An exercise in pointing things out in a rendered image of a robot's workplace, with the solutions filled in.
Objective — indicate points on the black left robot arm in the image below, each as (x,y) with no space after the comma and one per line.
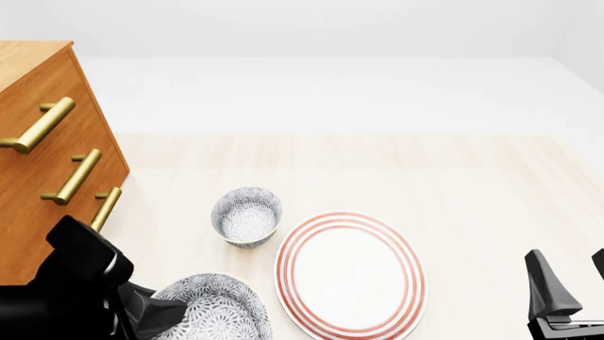
(52,311)

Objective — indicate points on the white plate with red rings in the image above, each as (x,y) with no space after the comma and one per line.
(351,280)

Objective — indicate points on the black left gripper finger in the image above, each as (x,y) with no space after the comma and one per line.
(160,317)
(134,292)

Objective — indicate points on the small deep patterned bowl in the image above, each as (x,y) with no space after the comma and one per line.
(245,223)

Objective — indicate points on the wooden cabinet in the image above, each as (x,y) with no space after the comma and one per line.
(33,184)

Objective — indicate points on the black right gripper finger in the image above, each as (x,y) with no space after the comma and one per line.
(599,263)
(547,294)

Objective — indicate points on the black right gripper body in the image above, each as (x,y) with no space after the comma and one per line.
(566,329)

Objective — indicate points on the wide patterned bowl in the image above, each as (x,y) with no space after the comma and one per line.
(222,311)

